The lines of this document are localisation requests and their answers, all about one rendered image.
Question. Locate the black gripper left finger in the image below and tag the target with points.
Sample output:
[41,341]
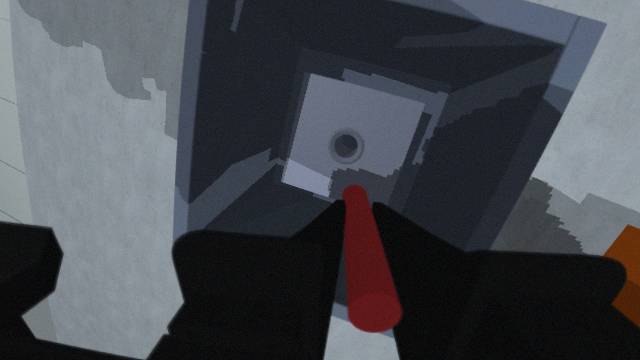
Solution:
[302,269]

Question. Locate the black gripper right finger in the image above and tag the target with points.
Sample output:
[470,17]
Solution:
[443,290]

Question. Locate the dark red peg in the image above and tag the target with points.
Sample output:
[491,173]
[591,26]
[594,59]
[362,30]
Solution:
[372,301]

